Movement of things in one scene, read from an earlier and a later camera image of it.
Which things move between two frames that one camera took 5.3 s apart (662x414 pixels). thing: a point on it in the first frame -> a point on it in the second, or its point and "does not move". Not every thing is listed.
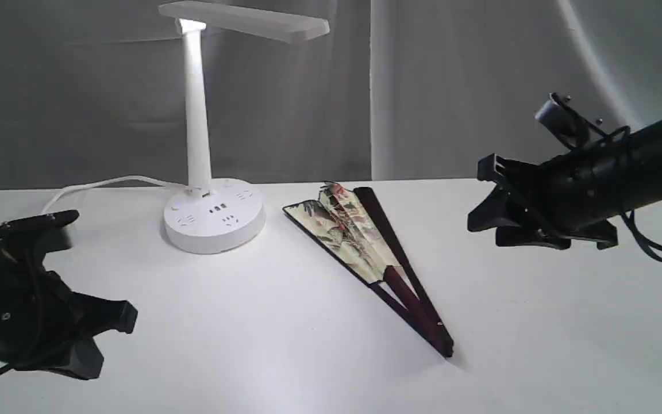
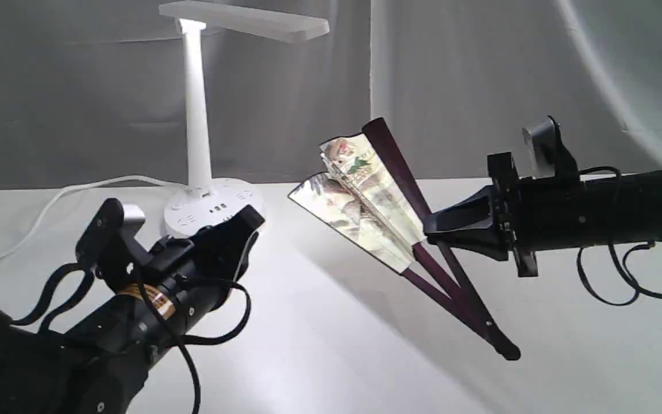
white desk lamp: (212, 215) does not move
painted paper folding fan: (351, 225) -> (364, 191)
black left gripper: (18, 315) -> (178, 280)
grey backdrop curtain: (70, 94) does not move
